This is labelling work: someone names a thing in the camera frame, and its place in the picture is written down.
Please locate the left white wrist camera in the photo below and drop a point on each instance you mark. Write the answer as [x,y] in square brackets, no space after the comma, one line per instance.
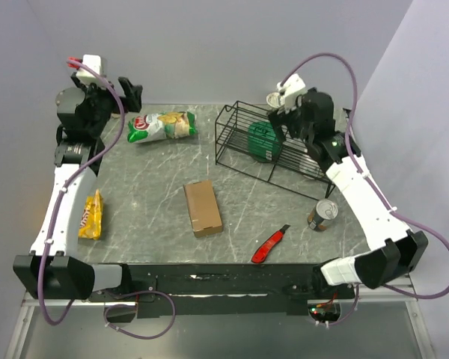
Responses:
[95,63]

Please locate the green white chips bag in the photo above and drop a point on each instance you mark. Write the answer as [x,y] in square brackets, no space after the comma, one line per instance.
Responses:
[161,126]

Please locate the red black utility knife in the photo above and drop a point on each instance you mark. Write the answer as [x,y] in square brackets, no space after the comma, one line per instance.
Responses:
[263,251]

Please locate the black wire rack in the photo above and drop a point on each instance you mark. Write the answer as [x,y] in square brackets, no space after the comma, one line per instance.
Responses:
[246,143]

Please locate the white yogurt cup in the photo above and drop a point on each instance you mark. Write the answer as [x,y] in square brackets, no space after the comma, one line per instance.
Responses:
[274,100]

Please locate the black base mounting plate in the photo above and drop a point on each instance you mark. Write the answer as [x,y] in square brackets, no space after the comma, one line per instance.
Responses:
[212,289]

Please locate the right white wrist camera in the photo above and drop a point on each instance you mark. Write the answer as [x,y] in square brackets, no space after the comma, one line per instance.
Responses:
[289,91]

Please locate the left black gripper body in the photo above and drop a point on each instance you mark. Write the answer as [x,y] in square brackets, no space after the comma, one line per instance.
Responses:
[103,102]

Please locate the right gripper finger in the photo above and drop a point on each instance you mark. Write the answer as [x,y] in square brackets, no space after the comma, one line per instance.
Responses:
[277,128]
[296,124]

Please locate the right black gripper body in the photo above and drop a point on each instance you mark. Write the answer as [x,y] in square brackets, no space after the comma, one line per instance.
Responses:
[282,115]

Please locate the aluminium frame rail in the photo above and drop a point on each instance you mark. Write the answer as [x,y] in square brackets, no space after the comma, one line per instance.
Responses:
[384,325]

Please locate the brown cardboard express box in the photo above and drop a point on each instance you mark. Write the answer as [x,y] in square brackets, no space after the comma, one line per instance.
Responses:
[203,208]

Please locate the yellow snack bag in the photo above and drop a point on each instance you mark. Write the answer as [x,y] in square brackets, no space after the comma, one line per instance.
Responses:
[91,223]

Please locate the white tape roll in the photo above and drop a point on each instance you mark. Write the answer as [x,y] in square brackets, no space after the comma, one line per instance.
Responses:
[309,168]

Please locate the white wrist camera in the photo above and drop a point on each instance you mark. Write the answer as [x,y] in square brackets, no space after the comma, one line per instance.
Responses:
[289,91]
[95,63]

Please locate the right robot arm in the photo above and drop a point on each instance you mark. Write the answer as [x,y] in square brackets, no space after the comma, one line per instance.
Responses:
[394,249]

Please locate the dark blue soup can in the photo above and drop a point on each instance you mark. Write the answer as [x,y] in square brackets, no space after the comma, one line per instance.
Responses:
[324,212]

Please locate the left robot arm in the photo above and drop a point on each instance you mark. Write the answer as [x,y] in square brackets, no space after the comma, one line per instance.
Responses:
[51,270]

